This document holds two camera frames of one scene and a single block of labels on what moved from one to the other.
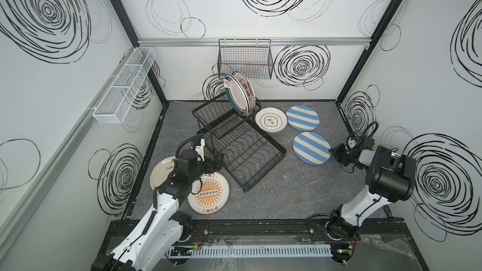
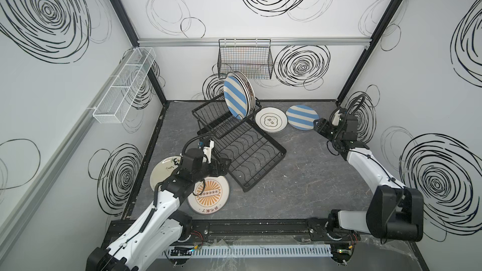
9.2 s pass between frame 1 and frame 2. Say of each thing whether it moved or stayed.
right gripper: moved
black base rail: stayed
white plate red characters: stayed
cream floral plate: stayed
